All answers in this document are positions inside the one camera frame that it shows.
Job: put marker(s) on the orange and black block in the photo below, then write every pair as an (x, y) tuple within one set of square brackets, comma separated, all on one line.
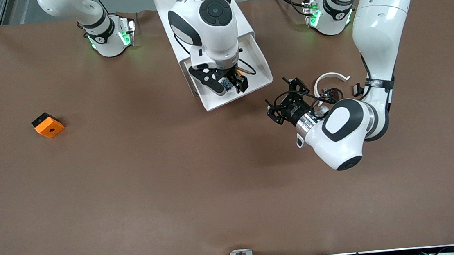
[(49, 128)]

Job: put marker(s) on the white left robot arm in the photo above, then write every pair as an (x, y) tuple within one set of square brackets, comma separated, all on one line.
[(378, 28)]

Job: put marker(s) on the small black clip part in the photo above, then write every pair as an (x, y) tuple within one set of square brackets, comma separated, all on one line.
[(357, 90)]

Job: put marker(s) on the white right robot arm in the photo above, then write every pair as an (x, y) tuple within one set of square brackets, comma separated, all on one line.
[(214, 34)]

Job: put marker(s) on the small brown black component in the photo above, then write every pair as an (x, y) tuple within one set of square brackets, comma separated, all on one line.
[(326, 93)]

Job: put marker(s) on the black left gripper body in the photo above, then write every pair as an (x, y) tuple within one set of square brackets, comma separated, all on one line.
[(294, 111)]

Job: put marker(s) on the orange capped push button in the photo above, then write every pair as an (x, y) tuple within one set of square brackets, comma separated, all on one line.
[(227, 85)]

